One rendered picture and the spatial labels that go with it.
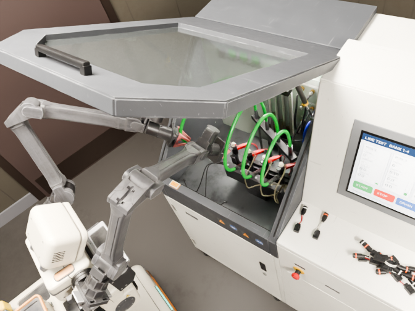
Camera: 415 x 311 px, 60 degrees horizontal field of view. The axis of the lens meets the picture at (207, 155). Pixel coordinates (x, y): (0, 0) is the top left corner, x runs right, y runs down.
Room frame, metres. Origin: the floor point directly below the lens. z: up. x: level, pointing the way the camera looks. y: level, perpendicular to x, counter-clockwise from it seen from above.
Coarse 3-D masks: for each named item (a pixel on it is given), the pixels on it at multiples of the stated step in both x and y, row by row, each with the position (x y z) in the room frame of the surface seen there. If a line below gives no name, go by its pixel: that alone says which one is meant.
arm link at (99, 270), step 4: (100, 256) 0.63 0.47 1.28; (100, 260) 0.62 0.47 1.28; (104, 260) 0.61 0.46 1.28; (96, 264) 0.61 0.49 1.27; (100, 264) 0.61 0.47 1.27; (104, 264) 0.60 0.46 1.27; (108, 264) 0.60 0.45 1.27; (92, 268) 0.61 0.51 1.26; (96, 268) 0.60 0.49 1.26; (100, 268) 0.60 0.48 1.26; (104, 268) 0.59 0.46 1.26; (108, 268) 0.59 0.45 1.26; (92, 272) 0.60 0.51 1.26; (96, 272) 0.59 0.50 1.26; (100, 272) 0.58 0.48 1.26; (104, 272) 0.59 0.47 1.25; (96, 276) 0.58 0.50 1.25; (100, 276) 0.57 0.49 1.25; (104, 276) 0.57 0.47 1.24; (100, 280) 0.57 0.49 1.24
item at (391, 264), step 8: (368, 248) 0.43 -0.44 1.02; (360, 256) 0.42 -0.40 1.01; (368, 256) 0.41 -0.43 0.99; (376, 256) 0.39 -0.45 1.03; (384, 256) 0.39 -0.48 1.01; (392, 256) 0.38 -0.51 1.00; (376, 264) 0.37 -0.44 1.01; (384, 264) 0.36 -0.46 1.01; (392, 264) 0.36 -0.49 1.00; (376, 272) 0.35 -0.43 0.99; (384, 272) 0.34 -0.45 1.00; (392, 272) 0.33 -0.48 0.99; (400, 272) 0.32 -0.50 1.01; (408, 272) 0.31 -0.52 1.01; (400, 280) 0.30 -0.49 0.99; (408, 280) 0.29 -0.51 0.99; (408, 288) 0.27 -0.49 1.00
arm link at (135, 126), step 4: (144, 120) 1.08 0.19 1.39; (156, 120) 1.07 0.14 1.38; (160, 120) 1.07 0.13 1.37; (132, 124) 1.06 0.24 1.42; (136, 124) 1.06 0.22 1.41; (140, 124) 1.06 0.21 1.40; (144, 124) 1.06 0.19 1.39; (132, 128) 1.05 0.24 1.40; (136, 128) 1.05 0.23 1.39; (140, 128) 1.05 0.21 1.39; (144, 128) 1.05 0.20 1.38; (140, 132) 1.05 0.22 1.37
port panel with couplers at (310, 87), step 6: (306, 84) 1.03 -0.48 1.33; (312, 84) 1.01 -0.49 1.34; (318, 84) 0.99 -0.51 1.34; (306, 90) 1.03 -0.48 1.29; (312, 90) 1.00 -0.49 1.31; (306, 96) 1.03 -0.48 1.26; (312, 96) 1.01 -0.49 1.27; (300, 102) 1.05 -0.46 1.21; (312, 102) 1.01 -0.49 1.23; (300, 108) 1.03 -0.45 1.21; (312, 108) 1.00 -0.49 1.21; (300, 114) 1.05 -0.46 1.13; (306, 114) 1.03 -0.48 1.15; (300, 120) 1.06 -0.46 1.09; (306, 120) 1.03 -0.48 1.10
